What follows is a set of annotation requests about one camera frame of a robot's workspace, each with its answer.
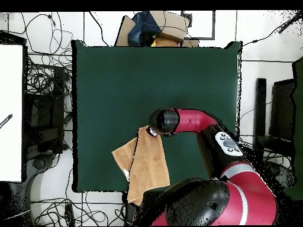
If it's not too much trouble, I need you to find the black rectangular frame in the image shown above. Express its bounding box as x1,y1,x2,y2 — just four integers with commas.
180,10,216,41

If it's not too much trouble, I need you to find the tan terry towel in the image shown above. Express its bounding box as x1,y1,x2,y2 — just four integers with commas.
111,125,171,206

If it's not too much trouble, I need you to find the dark blue garment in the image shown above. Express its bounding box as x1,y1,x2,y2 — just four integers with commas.
127,11,163,47

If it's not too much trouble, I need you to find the brown cardboard box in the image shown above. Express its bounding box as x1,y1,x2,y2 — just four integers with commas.
114,10,200,47

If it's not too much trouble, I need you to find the dark green cloth drape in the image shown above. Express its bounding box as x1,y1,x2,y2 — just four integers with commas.
282,56,303,200

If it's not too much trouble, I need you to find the dark green table cloth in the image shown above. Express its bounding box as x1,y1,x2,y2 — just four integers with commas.
71,39,243,193

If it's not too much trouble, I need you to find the black power strip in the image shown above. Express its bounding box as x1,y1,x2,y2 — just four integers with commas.
64,203,76,227

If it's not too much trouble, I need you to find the black threaded rod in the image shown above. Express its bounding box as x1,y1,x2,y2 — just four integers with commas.
0,113,13,129

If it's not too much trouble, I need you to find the black upright bar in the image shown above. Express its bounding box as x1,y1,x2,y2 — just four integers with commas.
254,77,267,142

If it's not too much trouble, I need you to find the black looped cable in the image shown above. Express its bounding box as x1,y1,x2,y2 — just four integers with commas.
20,12,74,56

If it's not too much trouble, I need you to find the black flat monitor panel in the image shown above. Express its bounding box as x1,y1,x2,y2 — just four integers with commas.
269,78,297,141

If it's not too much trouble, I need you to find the black cable with thick plug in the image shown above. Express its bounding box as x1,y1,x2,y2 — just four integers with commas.
241,10,303,48

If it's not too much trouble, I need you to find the white flat panel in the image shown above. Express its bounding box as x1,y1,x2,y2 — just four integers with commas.
0,44,24,183

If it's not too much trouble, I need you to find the black round stand base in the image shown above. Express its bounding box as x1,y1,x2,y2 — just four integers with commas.
25,153,59,180

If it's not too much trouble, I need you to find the orange-brown folded cloth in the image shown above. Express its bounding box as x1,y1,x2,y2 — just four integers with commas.
153,35,183,47

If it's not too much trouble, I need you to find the black equipment box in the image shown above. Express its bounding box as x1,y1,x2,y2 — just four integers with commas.
23,66,72,155

